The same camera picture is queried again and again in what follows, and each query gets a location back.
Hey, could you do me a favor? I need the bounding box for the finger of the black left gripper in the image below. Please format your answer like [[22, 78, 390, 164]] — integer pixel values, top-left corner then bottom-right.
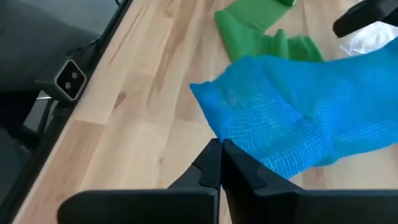
[[332, 0, 398, 39]]

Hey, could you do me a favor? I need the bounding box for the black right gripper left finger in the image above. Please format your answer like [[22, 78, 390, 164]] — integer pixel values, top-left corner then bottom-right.
[[57, 138, 222, 224]]

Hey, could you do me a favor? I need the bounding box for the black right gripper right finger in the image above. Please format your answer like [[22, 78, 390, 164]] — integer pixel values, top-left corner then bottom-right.
[[221, 139, 398, 224]]

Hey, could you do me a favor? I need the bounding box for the blue elastic bandage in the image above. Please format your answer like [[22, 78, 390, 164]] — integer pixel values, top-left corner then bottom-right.
[[189, 37, 398, 180]]

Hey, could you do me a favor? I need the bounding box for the green elastic bandage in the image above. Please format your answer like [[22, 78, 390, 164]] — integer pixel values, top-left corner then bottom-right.
[[213, 0, 325, 63]]

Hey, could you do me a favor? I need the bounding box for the clear plastic bag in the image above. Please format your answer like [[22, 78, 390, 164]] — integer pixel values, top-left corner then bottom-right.
[[340, 21, 398, 57]]

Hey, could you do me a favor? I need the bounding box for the black table frame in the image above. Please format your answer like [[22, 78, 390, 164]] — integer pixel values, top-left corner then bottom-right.
[[0, 0, 135, 224]]

